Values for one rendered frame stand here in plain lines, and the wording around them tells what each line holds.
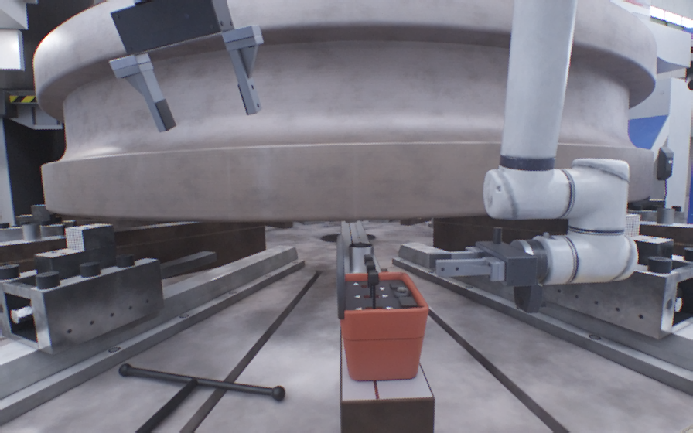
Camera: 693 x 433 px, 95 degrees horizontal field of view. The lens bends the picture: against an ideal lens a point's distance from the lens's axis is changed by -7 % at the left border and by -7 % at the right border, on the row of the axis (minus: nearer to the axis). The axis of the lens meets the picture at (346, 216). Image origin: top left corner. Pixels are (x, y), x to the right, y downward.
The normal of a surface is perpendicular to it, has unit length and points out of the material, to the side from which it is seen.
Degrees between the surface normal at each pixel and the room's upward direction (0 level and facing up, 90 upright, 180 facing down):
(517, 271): 90
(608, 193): 91
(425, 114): 77
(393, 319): 97
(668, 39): 90
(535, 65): 101
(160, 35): 114
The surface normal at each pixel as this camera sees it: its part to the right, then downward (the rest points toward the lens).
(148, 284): 0.93, 0.03
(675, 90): 0.33, 0.11
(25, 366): 0.87, -0.29
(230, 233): 0.72, 0.07
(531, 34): -0.73, 0.25
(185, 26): -0.07, 0.51
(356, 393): -0.02, -0.99
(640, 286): -0.92, 0.07
